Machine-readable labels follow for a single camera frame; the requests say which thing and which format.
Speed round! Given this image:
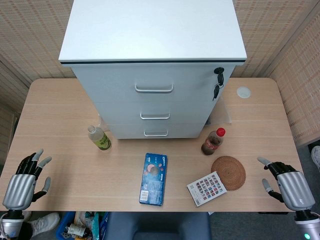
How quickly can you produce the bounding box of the medium silver drawer handle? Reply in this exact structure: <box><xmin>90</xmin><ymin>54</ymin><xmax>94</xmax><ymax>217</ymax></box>
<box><xmin>139</xmin><ymin>112</ymin><xmax>171</xmax><ymax>121</ymax></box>

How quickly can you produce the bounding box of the dark blue chair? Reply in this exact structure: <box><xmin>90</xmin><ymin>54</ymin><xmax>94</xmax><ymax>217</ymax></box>
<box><xmin>103</xmin><ymin>211</ymin><xmax>212</xmax><ymax>240</ymax></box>

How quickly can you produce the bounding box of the round woven coaster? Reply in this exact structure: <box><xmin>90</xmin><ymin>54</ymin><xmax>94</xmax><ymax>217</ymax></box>
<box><xmin>210</xmin><ymin>155</ymin><xmax>247</xmax><ymax>192</ymax></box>

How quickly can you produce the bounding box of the white three-drawer cabinet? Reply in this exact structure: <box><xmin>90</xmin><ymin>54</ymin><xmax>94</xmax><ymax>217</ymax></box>
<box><xmin>58</xmin><ymin>0</ymin><xmax>248</xmax><ymax>140</ymax></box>

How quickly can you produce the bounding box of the long silver drawer handle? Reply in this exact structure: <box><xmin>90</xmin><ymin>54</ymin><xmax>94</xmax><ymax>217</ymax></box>
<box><xmin>134</xmin><ymin>83</ymin><xmax>175</xmax><ymax>94</ymax></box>

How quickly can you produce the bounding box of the drink can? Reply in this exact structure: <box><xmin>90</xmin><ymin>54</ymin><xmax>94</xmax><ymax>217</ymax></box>
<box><xmin>66</xmin><ymin>223</ymin><xmax>85</xmax><ymax>237</ymax></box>

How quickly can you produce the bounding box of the black key bunch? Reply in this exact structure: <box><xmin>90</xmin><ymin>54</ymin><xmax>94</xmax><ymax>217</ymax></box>
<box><xmin>212</xmin><ymin>70</ymin><xmax>226</xmax><ymax>101</ymax></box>

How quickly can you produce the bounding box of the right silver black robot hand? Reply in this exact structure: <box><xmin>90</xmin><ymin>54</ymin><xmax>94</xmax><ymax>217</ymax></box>
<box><xmin>256</xmin><ymin>156</ymin><xmax>316</xmax><ymax>212</ymax></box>

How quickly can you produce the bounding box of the white round table cap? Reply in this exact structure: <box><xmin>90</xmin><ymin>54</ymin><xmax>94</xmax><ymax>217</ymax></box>
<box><xmin>236</xmin><ymin>86</ymin><xmax>252</xmax><ymax>99</ymax></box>

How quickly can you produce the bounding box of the blue cookie box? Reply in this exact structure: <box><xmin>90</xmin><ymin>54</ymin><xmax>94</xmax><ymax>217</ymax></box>
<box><xmin>138</xmin><ymin>152</ymin><xmax>168</xmax><ymax>207</ymax></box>

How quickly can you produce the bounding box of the green snack bag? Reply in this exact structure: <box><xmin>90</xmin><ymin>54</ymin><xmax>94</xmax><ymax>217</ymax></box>
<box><xmin>84</xmin><ymin>211</ymin><xmax>101</xmax><ymax>238</ymax></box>

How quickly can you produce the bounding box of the short silver drawer handle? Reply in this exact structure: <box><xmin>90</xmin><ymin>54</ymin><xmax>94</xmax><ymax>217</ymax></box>
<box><xmin>143</xmin><ymin>129</ymin><xmax>169</xmax><ymax>138</ymax></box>

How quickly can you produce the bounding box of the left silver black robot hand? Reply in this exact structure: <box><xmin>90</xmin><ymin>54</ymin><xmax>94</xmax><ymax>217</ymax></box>
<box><xmin>1</xmin><ymin>148</ymin><xmax>53</xmax><ymax>211</ymax></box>

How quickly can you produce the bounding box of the blue plastic bin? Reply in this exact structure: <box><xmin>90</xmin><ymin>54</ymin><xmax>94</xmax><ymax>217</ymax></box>
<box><xmin>55</xmin><ymin>211</ymin><xmax>110</xmax><ymax>240</ymax></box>

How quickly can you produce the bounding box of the white sneaker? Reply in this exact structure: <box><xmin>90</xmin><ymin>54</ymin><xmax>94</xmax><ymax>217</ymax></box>
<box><xmin>311</xmin><ymin>145</ymin><xmax>320</xmax><ymax>173</ymax></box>
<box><xmin>26</xmin><ymin>212</ymin><xmax>61</xmax><ymax>237</ymax></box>

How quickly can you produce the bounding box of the red-capped cola bottle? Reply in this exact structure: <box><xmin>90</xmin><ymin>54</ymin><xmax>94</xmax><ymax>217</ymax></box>
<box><xmin>200</xmin><ymin>127</ymin><xmax>227</xmax><ymax>156</ymax></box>

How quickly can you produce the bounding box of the green tea bottle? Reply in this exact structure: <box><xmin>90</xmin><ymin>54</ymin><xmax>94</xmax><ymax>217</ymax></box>
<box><xmin>87</xmin><ymin>125</ymin><xmax>112</xmax><ymax>151</ymax></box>

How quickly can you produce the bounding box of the grey drawer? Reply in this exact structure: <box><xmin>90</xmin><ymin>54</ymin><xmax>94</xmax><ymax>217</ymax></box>
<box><xmin>107</xmin><ymin>123</ymin><xmax>208</xmax><ymax>140</ymax></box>

